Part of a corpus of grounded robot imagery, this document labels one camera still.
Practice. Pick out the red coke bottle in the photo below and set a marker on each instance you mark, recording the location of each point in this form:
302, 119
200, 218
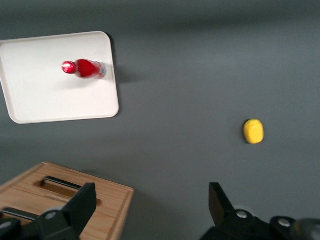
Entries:
86, 68

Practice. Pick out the wooden drawer cabinet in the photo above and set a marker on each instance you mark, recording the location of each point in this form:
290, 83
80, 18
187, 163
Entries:
110, 225

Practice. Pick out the yellow lemon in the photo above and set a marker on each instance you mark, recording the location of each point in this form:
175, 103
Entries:
254, 132

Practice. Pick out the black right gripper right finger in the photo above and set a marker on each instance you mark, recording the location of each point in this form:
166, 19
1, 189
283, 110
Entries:
222, 217

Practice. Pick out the cream rectangular tray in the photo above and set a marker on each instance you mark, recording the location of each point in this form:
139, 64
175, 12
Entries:
50, 100

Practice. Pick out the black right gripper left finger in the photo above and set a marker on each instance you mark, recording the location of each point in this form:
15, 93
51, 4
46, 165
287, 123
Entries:
80, 207

